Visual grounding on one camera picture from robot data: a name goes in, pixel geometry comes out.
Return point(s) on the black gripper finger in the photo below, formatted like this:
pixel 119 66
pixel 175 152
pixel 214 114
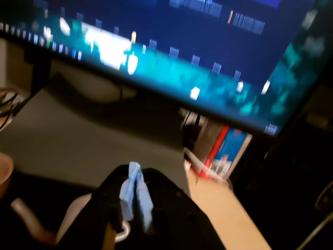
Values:
pixel 177 218
pixel 104 203

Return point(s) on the grey silicone mat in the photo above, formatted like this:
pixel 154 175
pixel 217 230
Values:
pixel 91 145

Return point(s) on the red white cardboard box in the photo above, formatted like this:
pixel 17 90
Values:
pixel 226 151

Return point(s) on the beige ceramic bowl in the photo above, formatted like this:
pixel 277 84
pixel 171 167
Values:
pixel 5 174

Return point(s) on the computer monitor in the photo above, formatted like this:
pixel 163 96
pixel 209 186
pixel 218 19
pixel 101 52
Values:
pixel 182 39

